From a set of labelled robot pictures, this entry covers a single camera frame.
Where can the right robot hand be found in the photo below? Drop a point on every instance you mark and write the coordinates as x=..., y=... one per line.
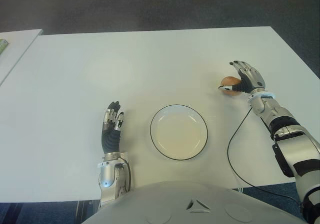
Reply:
x=251, y=76

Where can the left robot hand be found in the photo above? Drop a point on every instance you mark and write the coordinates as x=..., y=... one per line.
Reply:
x=111, y=139

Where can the red apple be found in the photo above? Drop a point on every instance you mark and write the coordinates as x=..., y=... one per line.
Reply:
x=228, y=80

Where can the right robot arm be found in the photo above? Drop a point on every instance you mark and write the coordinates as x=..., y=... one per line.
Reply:
x=287, y=124

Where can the white plate with black rim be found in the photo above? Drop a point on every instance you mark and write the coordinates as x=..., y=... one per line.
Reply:
x=178, y=133

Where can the grey robot torso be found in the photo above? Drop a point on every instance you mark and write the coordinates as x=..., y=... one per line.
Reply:
x=195, y=209

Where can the white side table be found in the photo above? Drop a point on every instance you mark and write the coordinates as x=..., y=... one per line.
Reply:
x=17, y=49

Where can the green packet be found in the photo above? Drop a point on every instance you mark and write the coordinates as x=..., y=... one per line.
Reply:
x=3, y=47

